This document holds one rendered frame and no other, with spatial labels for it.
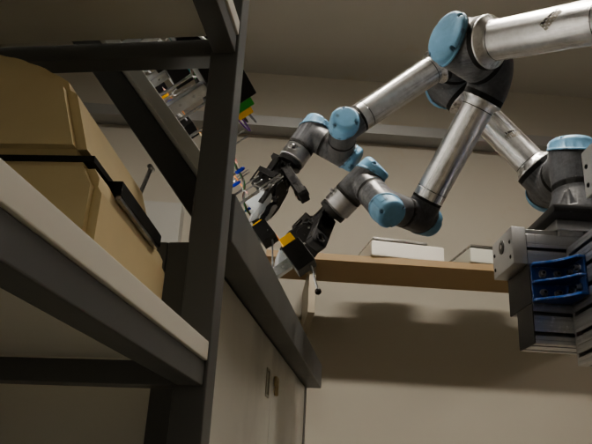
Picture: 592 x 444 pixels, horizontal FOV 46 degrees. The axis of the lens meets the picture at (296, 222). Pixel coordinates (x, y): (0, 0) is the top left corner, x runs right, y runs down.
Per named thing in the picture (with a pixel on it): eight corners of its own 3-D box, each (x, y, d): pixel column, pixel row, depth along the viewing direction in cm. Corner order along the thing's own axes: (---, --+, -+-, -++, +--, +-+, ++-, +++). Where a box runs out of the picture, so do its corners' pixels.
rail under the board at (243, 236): (321, 388, 192) (321, 365, 195) (232, 241, 84) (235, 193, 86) (301, 388, 193) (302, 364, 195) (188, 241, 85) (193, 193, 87)
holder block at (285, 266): (292, 309, 137) (332, 281, 138) (258, 262, 142) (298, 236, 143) (294, 315, 142) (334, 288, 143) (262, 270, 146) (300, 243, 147)
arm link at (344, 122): (493, 43, 180) (346, 143, 169) (483, 67, 190) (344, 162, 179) (463, 14, 184) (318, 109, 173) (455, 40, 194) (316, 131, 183)
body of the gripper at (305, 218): (310, 247, 178) (343, 213, 176) (312, 257, 170) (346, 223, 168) (289, 226, 176) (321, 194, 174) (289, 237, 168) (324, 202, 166)
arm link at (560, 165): (559, 174, 165) (554, 125, 170) (541, 197, 177) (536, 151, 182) (610, 177, 165) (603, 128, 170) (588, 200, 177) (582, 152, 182)
